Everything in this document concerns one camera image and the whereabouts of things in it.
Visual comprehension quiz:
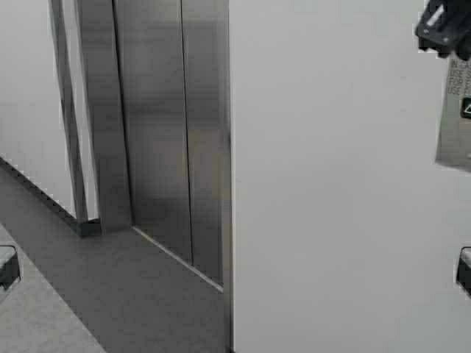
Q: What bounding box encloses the metal elevator call button panel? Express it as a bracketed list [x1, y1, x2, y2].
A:
[436, 55, 470, 173]

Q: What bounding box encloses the stainless steel elevator door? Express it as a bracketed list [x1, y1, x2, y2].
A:
[75, 1, 234, 352]

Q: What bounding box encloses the left robot base corner bracket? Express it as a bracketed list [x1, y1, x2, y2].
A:
[1, 244, 21, 299]

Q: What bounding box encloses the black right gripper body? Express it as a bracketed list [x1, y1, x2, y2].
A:
[414, 0, 470, 61]

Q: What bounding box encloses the right robot base corner bracket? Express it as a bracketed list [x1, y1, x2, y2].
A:
[456, 246, 471, 296]

